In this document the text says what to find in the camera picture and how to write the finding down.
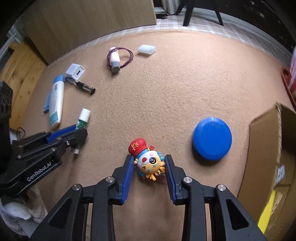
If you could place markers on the green white glue stick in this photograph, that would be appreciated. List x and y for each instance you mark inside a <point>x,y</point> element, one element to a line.
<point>81,123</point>

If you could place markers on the black pen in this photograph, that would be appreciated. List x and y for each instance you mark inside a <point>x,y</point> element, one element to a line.
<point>82,86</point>

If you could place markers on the cardboard box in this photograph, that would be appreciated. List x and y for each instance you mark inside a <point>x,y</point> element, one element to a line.
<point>271,144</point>

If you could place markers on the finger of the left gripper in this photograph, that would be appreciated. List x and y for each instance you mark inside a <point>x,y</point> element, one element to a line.
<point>59,133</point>
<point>70,139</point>

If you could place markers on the white patterned sticker pack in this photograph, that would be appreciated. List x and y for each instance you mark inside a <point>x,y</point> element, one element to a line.
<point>280,174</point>

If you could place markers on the blue plastic comb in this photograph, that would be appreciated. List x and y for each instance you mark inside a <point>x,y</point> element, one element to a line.
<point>47,103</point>

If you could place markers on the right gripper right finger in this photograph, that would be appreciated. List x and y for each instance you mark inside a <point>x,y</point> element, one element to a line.
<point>174,176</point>

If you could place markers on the red white plant pot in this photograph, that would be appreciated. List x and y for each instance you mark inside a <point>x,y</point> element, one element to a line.
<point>288,78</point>

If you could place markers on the yellow black card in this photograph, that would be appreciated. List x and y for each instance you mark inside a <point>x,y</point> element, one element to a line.
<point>266,214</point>

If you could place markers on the pink tube with cord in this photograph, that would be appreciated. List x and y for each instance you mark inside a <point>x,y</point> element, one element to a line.
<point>113,59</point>

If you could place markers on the red clown figurine toy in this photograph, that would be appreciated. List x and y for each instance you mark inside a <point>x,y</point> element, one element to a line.
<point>149,162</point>

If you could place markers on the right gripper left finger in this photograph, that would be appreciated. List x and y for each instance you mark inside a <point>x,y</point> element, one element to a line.
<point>123,178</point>

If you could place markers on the white bottle blue cap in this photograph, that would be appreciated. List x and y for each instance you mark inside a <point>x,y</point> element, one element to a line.
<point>56,101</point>

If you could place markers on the wooden headboard panel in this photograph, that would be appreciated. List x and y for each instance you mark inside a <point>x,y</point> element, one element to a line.
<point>57,27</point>

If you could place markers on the white power adapter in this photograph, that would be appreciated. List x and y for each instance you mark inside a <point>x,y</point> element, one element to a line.
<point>75,71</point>

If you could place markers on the blue round lid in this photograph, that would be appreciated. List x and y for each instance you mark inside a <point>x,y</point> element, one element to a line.
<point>212,139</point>

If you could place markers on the black tripod stand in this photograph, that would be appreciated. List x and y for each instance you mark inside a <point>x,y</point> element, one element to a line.
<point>202,8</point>

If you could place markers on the white eraser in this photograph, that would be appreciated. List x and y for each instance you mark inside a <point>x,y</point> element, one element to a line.
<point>146,49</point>

